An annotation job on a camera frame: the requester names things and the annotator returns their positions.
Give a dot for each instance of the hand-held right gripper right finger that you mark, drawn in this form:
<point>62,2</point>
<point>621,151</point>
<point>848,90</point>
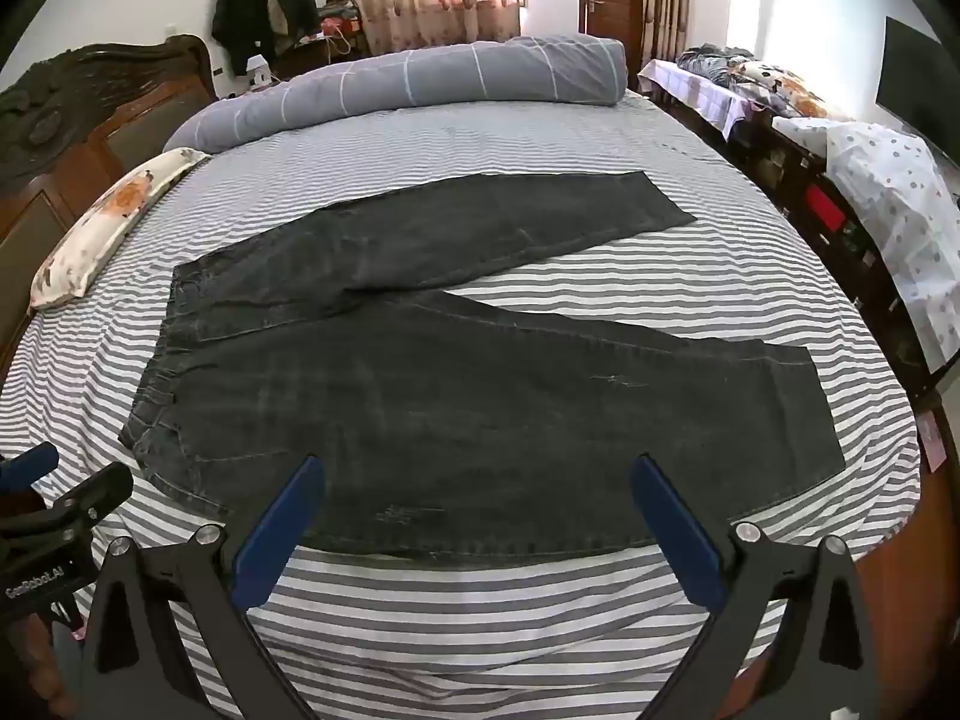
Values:
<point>675,532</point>

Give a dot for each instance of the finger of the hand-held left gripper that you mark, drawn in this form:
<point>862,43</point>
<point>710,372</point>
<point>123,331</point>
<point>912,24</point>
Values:
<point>26,465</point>
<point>94,495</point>

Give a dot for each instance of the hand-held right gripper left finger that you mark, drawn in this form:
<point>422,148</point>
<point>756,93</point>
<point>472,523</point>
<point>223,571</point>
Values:
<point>277,532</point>

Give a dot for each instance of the dark grey denim pants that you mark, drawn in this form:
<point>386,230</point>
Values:
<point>450,420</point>

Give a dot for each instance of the bed with striped sheet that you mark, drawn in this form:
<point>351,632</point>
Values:
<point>525,645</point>

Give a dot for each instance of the floral pillow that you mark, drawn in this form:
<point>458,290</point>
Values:
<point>112,225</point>

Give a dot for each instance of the pink paper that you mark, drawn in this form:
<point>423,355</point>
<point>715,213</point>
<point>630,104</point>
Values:
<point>934,441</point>

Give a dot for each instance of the dark wooden sideboard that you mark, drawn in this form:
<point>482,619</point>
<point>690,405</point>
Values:
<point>817,225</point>

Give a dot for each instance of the carved wooden headboard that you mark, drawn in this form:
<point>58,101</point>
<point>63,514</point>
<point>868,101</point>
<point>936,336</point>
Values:
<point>67,127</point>

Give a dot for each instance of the red box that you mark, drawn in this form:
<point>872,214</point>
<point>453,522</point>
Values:
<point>825,204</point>

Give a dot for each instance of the white dotted cloth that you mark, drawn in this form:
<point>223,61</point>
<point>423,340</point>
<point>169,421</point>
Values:
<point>892,195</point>

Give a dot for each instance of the lilac cloth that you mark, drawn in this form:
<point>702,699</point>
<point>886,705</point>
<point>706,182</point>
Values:
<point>697,94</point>

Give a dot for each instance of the small white object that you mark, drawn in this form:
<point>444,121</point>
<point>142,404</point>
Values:
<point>258,72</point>

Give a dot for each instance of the floral blanket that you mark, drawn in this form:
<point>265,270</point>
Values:
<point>765,79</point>

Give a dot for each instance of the rolled grey checked duvet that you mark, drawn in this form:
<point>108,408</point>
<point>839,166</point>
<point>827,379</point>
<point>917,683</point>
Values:
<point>420,82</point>

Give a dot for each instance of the black television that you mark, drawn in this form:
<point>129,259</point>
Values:
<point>919,97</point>

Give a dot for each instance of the cluttered desk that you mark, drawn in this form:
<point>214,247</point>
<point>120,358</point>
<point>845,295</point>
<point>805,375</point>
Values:
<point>341,34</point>

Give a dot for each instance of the brown patterned curtain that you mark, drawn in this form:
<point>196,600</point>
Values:
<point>667,0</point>

